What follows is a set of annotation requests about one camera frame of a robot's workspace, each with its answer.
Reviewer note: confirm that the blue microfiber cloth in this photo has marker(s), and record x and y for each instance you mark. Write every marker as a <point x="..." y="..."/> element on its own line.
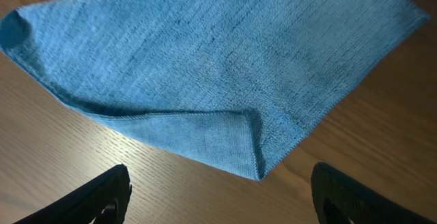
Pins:
<point x="233" y="84"/>

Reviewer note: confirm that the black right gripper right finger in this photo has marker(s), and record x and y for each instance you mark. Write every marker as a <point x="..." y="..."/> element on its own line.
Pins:
<point x="340" y="199"/>

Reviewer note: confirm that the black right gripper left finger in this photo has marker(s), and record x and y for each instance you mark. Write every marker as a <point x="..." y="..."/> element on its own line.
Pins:
<point x="104" y="199"/>

